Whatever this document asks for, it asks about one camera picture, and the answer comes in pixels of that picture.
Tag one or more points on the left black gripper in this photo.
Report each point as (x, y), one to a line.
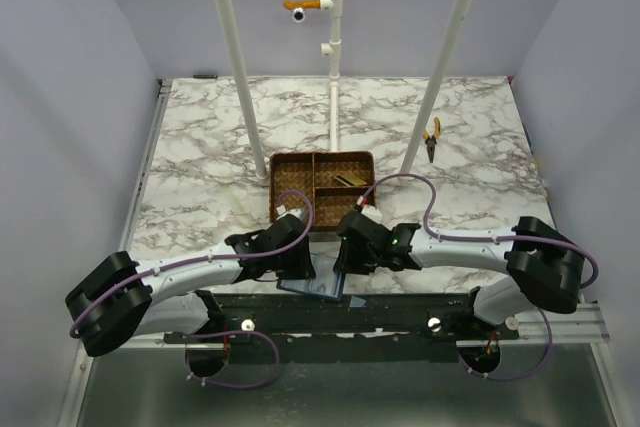
(303, 268)

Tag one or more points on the yellow handled pliers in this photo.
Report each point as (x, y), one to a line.
(431, 140)

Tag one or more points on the white slanted pipe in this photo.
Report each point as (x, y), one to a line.
(228, 23)
(452, 33)

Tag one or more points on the aluminium rail frame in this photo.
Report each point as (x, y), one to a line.
(199, 187)

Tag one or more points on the woven brown divided tray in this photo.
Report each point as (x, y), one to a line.
(312, 174)

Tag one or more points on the small blue white ball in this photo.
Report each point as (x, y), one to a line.
(298, 15)

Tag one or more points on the orange hook peg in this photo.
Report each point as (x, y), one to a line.
(302, 4)

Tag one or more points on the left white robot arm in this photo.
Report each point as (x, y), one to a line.
(109, 304)

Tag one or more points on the left white slanted pipe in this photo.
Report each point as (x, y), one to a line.
(228, 23)

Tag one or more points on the centre white pipe stand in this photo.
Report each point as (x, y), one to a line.
(333, 50)

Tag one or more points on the gold credit card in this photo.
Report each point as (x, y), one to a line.
(349, 180)

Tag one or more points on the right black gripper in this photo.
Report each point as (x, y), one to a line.
(345, 251)

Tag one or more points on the blue leather card holder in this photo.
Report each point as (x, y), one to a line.
(327, 284)

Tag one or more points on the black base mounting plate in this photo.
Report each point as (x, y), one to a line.
(260, 328)

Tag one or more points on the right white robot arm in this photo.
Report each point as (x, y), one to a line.
(541, 268)

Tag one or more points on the right white slanted pipe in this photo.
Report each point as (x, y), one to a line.
(452, 33)

